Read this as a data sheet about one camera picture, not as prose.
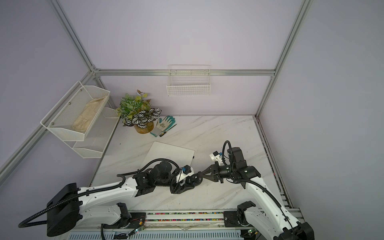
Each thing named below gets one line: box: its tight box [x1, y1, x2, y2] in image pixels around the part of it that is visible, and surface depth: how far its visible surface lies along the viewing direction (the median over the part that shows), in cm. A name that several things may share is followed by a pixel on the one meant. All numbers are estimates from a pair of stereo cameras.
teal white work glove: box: [150, 115, 176, 137], surface depth 114 cm
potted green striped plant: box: [116, 89, 162, 134], surface depth 92 cm
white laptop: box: [140, 141, 195, 169], surface depth 103 cm
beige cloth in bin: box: [71, 96, 105, 133], surface depth 80 cm
